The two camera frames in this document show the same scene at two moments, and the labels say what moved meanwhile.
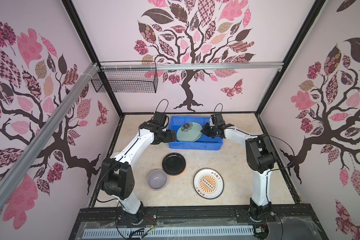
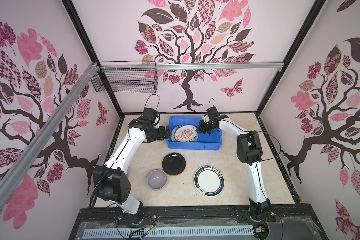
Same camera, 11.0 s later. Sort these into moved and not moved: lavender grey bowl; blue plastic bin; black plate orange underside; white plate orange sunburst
Moved: white plate orange sunburst
Not moved: black plate orange underside; blue plastic bin; lavender grey bowl
